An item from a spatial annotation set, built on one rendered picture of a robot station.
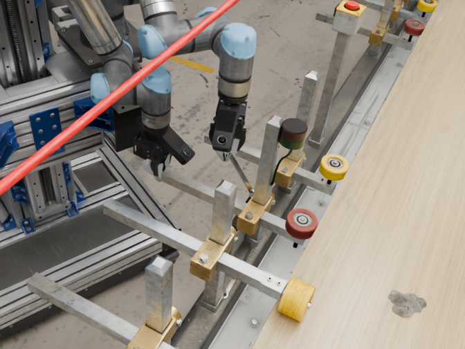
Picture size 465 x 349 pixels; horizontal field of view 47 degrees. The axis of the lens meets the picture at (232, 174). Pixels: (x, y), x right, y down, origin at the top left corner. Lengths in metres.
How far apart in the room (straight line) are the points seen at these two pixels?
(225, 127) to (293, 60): 2.51
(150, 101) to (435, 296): 0.81
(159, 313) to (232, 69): 0.53
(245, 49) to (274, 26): 2.93
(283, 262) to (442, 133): 0.65
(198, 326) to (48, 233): 1.02
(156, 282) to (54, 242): 1.30
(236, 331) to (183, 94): 2.03
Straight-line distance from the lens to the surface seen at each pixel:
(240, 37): 1.15
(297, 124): 1.26
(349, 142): 2.10
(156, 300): 0.99
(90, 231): 2.23
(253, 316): 1.52
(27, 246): 2.22
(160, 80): 1.30
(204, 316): 1.41
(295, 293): 1.14
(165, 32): 1.19
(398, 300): 1.29
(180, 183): 1.48
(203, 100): 3.23
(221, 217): 1.14
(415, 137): 1.75
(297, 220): 1.37
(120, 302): 2.27
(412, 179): 1.59
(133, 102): 1.33
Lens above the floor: 1.91
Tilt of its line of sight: 44 degrees down
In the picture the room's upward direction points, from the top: 8 degrees clockwise
